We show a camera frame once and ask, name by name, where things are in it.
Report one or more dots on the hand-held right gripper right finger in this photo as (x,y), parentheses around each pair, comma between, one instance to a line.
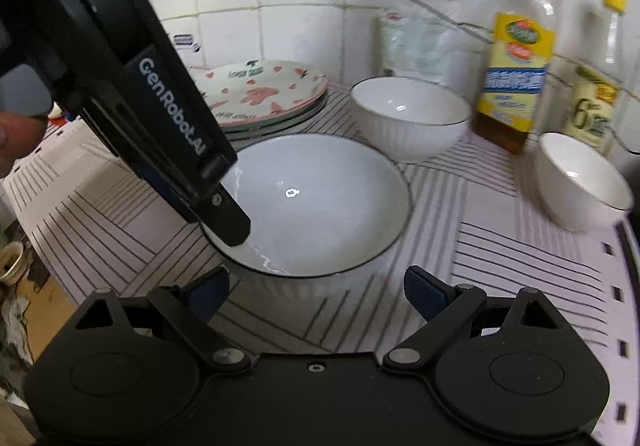
(425,293)

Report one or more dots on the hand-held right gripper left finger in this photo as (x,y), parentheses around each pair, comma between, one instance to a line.
(212,288)

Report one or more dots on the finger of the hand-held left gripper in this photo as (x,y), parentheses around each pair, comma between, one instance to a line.
(160,181)
(227,213)

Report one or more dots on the white ribbed bowl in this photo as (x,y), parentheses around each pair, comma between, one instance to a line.
(320,221)
(582,186)
(410,126)

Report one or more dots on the pink heart print plate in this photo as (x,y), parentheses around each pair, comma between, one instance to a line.
(260,93)

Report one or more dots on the blue fried egg print plate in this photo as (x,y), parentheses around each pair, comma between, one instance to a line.
(306,115)

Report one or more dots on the person's left hand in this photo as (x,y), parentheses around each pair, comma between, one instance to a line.
(17,138)

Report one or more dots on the striped tablecloth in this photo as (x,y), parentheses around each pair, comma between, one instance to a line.
(490,266)

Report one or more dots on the cooking wine bottle yellow label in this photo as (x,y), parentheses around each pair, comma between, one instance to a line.
(515,66)

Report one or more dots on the white salt bag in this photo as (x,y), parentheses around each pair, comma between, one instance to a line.
(415,48)

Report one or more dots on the clear vinegar bottle yellow cap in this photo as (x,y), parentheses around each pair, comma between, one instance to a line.
(595,111)

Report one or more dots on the small wall label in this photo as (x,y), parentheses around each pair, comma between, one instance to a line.
(186,42)

